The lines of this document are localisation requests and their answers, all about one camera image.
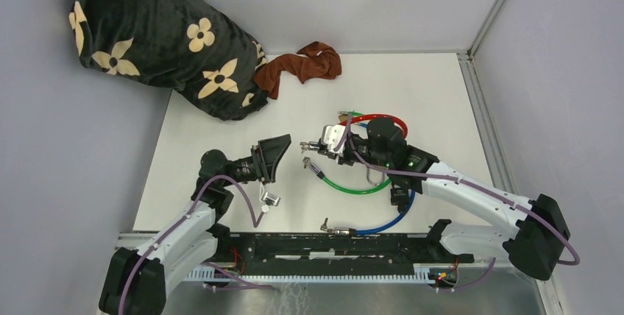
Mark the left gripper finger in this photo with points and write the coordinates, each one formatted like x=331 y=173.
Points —
x=269 y=167
x=274 y=146

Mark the black padlock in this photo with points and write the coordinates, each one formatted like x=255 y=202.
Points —
x=399 y=197

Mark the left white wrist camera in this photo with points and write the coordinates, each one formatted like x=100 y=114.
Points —
x=269 y=201

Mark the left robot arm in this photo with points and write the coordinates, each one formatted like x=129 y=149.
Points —
x=140 y=279

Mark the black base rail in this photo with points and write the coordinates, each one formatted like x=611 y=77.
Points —
x=321 y=254

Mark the red cable lock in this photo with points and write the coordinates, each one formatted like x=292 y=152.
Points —
x=364 y=120

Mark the brown towel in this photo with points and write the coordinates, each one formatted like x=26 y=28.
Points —
x=315 y=60

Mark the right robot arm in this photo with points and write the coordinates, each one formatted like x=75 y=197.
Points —
x=531 y=233

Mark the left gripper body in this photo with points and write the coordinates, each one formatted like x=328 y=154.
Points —
x=259 y=163

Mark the green cable lock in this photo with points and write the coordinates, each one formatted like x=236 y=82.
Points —
x=308 y=164

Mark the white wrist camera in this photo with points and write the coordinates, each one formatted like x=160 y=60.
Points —
x=269 y=201
x=333 y=138

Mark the black floral plush blanket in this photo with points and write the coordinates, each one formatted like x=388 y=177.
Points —
x=187 y=46

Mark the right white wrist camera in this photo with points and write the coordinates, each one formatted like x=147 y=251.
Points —
x=333 y=138

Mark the small brass padlock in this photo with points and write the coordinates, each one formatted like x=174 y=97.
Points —
x=346 y=119

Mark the aluminium frame rail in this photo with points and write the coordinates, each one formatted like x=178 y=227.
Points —
x=512 y=95

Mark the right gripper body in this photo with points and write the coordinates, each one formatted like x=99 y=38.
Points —
x=360 y=146

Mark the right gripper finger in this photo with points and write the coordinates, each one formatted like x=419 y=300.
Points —
x=330 y=155
x=319 y=145

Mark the white cable duct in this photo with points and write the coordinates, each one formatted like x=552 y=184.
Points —
x=208 y=274

